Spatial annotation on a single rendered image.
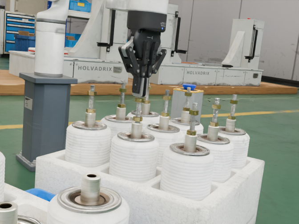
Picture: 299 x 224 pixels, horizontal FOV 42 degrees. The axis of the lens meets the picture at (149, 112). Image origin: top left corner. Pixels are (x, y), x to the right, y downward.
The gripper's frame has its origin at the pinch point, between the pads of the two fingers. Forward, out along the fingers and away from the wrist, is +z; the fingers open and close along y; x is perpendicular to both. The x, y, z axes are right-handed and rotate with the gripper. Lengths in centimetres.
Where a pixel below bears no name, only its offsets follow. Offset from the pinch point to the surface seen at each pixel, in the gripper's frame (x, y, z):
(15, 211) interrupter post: -17.6, -40.1, 7.6
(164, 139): -1.8, 8.1, 11.6
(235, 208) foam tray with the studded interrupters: -18.5, 11.4, 22.6
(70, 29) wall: 699, 615, -20
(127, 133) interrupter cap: 2.3, 0.2, 10.1
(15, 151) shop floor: 72, 23, 36
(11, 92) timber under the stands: 179, 95, 34
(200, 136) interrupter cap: -8.1, 12.2, 10.0
